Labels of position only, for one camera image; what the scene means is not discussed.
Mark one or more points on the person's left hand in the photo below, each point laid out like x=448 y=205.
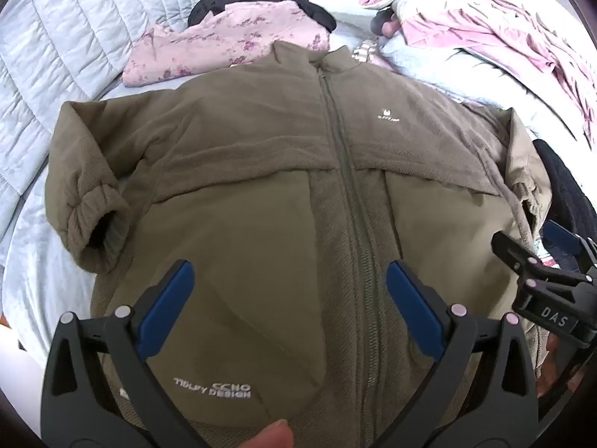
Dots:
x=268 y=431

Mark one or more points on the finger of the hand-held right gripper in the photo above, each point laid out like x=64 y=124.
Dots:
x=562 y=238
x=513 y=252

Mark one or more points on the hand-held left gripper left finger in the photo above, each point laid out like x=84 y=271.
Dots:
x=169 y=291

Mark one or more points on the dark navy quilted cloth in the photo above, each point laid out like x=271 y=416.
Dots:
x=564 y=186

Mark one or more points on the pink duvet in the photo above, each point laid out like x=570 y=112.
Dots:
x=466 y=23

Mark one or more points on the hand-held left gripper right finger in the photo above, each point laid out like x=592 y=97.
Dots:
x=414 y=301

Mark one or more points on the person's right hand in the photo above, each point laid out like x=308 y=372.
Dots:
x=555 y=359

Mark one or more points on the olive green zip jacket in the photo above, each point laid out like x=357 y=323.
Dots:
x=261 y=196

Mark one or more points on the pink floral garment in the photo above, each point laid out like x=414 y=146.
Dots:
x=224 y=37

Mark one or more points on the black garment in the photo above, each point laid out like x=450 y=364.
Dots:
x=207 y=3

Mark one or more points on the light blue blanket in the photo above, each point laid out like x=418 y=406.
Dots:
x=443 y=72

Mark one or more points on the pale grey bed sheet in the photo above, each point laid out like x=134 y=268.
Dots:
x=42 y=266

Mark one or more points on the grey quilted bedspread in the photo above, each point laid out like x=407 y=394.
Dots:
x=70 y=32

